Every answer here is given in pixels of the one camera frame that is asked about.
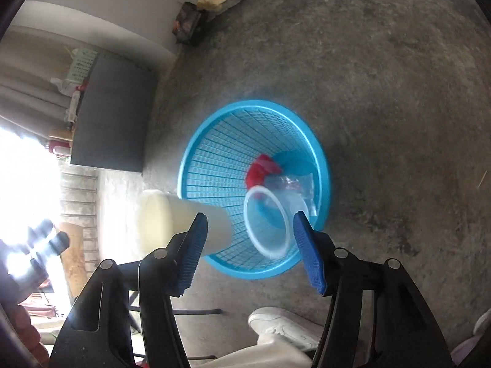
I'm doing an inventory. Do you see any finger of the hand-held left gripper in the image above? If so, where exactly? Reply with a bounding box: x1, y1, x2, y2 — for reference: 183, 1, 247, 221
29, 218, 72, 259

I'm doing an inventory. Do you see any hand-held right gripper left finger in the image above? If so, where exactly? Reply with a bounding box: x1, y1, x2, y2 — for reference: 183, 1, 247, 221
48, 212, 209, 368

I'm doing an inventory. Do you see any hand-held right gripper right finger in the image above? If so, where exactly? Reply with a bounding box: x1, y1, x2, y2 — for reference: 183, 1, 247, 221
293, 212, 453, 368

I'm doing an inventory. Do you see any clear plastic cup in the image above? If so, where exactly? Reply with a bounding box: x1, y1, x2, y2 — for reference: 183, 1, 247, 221
243, 185, 312, 258

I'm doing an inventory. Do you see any blue plastic mesh basket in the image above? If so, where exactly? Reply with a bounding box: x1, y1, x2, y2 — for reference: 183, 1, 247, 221
177, 100, 333, 281

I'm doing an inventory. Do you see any person's left hand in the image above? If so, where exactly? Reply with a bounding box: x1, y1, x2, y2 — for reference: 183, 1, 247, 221
0, 300, 50, 368

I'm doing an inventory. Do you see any wooden board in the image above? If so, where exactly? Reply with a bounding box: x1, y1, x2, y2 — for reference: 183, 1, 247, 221
57, 221, 101, 300

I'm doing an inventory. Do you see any cream plastic cylinder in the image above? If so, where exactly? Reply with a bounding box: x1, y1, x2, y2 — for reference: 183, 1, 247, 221
139, 189, 233, 258

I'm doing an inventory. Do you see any black metal chair leg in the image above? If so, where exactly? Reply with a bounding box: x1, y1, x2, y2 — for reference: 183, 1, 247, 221
128, 289, 222, 334

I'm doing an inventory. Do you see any clear plastic bag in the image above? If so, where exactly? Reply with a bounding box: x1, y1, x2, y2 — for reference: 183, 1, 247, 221
269, 173, 319, 217

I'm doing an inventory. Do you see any white sneaker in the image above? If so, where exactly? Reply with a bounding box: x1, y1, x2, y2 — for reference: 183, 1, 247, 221
248, 307, 325, 352

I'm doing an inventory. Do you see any red crumpled wrapper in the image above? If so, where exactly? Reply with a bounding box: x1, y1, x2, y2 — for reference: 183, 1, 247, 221
245, 154, 284, 200

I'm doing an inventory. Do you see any dark grey cabinet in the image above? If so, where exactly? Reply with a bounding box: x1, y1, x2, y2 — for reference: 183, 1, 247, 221
70, 53, 159, 174

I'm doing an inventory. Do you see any beige curtain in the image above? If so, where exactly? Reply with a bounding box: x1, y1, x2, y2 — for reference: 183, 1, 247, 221
0, 27, 83, 139

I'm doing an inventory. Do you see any small pale storage basket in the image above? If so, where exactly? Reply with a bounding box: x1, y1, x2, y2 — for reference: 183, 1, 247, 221
66, 48, 98, 83

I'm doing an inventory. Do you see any pink slipper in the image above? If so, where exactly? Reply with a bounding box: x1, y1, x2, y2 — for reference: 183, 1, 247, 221
450, 309, 491, 368

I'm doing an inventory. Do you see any dark snack bag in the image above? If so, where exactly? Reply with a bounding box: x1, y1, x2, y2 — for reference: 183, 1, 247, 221
175, 2, 210, 46

